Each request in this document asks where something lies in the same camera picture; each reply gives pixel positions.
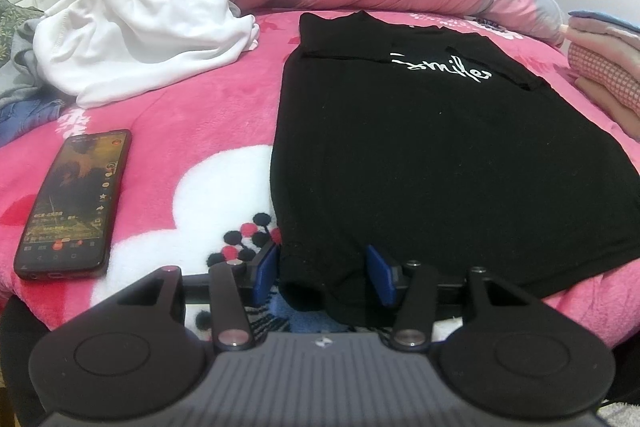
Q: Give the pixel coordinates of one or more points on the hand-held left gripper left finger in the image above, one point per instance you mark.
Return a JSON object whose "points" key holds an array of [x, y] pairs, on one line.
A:
{"points": [[266, 277]]}

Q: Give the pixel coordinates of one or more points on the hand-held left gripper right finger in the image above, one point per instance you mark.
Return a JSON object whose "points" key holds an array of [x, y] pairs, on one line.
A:
{"points": [[377, 279]]}

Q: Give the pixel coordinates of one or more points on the black printed t-shirt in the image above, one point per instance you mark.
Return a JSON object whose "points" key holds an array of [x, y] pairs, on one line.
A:
{"points": [[425, 167]]}

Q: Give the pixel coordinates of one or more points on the pink floral blanket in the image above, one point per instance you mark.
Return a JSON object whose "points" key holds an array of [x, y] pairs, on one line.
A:
{"points": [[190, 127]]}

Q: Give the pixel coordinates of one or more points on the black smartphone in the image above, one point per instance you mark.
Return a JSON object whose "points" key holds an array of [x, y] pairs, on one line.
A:
{"points": [[75, 202]]}

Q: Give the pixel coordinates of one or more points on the white garment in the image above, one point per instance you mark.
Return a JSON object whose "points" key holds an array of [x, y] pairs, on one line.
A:
{"points": [[140, 32]]}

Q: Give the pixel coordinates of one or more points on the blue denim garment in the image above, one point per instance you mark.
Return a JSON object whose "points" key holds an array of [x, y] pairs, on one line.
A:
{"points": [[30, 119]]}

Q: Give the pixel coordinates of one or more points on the tan folded cloth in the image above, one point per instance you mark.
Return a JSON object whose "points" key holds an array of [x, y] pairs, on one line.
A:
{"points": [[615, 109]]}

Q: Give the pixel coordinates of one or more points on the pink checked folded cloth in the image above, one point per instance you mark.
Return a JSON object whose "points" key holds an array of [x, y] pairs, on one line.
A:
{"points": [[610, 77]]}

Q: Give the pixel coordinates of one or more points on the grey garment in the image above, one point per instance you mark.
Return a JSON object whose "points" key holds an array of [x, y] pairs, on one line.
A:
{"points": [[22, 57]]}

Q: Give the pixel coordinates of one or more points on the light pink folded cloth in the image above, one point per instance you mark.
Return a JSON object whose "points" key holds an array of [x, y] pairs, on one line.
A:
{"points": [[600, 27]]}

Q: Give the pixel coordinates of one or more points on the blue folded cloth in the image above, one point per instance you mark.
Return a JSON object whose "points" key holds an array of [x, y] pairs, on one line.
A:
{"points": [[605, 16]]}

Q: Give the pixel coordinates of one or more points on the green patterned cloth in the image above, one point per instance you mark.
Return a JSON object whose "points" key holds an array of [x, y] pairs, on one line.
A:
{"points": [[17, 12]]}

